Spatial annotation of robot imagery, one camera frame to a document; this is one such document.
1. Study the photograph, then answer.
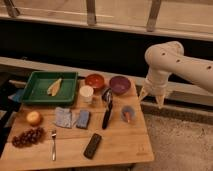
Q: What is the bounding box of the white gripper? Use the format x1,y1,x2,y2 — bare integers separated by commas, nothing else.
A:
138,69,169,109

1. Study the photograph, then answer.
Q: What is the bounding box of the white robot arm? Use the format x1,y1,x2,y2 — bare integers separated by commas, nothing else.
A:
139,41,213,109

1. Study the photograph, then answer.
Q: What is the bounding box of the purple bowl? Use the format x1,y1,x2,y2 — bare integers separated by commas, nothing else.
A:
109,76,131,95

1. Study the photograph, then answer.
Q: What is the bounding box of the red bowl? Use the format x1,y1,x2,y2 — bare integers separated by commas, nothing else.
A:
85,74,105,90

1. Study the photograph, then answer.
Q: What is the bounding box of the small blue grey cup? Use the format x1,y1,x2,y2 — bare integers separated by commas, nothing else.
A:
121,106,135,123

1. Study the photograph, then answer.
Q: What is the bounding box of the white cup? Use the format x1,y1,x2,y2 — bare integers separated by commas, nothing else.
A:
79,85,94,103

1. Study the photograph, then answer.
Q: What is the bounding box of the black remote control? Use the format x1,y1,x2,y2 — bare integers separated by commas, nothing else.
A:
83,133,102,159

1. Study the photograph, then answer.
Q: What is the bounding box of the blue sponge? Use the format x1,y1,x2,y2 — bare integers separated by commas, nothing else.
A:
76,110,90,129

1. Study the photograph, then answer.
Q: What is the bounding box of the light blue crumpled cloth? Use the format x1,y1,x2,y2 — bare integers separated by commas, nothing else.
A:
54,107,72,128

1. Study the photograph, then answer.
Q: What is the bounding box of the silver fork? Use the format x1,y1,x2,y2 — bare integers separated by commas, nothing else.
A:
51,130,57,161

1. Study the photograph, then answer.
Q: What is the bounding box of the green plastic tray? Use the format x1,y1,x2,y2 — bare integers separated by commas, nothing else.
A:
21,71,78,105

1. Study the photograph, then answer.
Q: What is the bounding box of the yellow red apple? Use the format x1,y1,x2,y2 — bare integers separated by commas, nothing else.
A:
26,111,42,126

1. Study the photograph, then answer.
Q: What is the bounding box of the bunch of red grapes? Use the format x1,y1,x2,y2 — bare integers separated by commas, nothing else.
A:
12,127,45,148

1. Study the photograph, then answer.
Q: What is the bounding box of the blue object beside table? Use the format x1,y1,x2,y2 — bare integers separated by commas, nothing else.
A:
9,89,23,102

